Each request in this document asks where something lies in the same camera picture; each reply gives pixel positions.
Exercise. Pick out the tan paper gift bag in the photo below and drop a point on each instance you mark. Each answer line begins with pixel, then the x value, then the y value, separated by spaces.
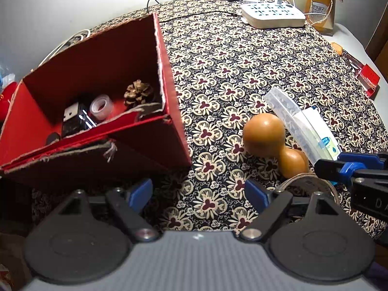
pixel 322 12

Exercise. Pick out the clear plastic case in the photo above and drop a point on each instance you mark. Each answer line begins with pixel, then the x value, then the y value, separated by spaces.
pixel 285 109

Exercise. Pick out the red round object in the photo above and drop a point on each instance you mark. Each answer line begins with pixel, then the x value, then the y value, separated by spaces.
pixel 6 100

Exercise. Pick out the red cardboard box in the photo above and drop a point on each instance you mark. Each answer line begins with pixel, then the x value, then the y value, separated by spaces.
pixel 94 66

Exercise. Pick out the black and white cube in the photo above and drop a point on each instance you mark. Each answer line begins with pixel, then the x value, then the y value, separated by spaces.
pixel 75 118

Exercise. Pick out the clear tape roll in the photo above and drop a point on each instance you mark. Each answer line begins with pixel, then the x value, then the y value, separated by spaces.
pixel 101 106

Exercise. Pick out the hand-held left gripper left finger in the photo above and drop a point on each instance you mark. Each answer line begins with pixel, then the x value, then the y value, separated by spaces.
pixel 141 192

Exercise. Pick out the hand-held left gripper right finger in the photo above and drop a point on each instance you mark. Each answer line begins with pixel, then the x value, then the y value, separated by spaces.
pixel 254 192

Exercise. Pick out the white tube blue label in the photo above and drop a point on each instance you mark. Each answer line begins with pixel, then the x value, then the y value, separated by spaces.
pixel 321 130

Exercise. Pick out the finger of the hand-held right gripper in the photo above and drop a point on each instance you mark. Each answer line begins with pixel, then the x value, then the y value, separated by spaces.
pixel 357 157
pixel 329 169

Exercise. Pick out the wooden gourd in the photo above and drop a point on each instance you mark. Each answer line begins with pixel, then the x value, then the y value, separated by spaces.
pixel 263 135

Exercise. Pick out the red acrylic block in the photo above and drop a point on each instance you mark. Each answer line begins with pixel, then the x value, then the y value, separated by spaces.
pixel 365 75

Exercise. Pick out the floral patterned tablecloth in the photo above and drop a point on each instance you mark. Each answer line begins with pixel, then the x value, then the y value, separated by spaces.
pixel 230 63

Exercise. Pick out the pine cone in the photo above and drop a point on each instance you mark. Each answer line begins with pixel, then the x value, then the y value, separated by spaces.
pixel 138 92

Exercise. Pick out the brown wooden furniture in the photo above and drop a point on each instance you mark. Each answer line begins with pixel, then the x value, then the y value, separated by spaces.
pixel 379 39

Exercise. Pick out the white power strip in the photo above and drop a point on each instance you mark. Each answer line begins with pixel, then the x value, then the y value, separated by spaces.
pixel 272 13

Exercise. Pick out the small orange object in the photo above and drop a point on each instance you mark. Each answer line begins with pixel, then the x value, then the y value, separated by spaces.
pixel 337 48

